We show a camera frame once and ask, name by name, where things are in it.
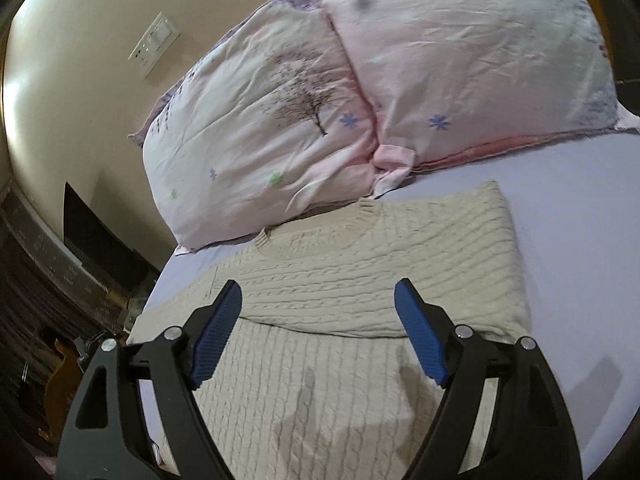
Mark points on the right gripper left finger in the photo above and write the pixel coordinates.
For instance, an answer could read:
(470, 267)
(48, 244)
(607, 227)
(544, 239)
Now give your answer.
(105, 435)

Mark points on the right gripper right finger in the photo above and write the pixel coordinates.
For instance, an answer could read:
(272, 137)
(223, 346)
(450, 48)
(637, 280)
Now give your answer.
(530, 435)

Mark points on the cream cable-knit sweater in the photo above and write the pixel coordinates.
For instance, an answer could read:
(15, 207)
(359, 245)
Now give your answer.
(318, 379)

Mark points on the dark wooden side shelf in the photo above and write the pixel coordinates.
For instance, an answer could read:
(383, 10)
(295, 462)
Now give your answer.
(58, 264)

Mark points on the black monitor screen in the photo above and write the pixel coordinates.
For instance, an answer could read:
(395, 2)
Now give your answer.
(104, 255)

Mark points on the lavender bed sheet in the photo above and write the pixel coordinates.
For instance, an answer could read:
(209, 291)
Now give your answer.
(575, 211)

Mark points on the white floral pillow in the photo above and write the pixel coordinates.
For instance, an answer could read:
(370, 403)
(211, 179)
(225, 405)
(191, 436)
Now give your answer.
(269, 124)

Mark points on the pink floral pillow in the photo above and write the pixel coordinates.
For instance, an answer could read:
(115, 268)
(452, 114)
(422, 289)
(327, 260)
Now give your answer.
(455, 81)

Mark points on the white wall switch plate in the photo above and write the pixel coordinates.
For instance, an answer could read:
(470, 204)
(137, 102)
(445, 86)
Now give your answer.
(156, 40)

